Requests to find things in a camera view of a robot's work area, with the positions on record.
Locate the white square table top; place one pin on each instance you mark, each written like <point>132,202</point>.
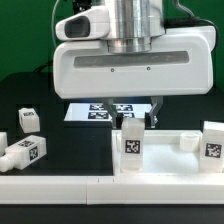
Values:
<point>164,152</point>

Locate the black camera pole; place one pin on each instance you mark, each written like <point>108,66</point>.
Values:
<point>81,5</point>

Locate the white front fence bar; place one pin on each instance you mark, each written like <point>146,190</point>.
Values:
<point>152,189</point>

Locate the white marker sheet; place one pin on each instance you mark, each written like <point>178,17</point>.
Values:
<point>96,111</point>

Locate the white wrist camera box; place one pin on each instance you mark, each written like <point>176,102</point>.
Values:
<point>91,24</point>

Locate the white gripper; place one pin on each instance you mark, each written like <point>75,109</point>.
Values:
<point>179,63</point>

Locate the white part at left edge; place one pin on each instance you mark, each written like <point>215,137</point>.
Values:
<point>3,142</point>

